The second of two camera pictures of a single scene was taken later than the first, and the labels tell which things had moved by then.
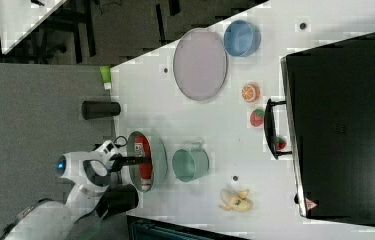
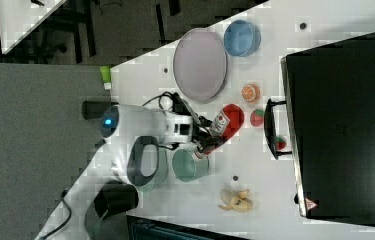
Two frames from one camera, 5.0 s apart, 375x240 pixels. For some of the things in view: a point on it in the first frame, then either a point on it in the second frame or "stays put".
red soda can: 142,148 to 225,124
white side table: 19,19 stays put
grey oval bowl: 159,162 stays put
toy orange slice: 250,92 stays put
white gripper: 105,151 to 178,129
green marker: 106,76 stays put
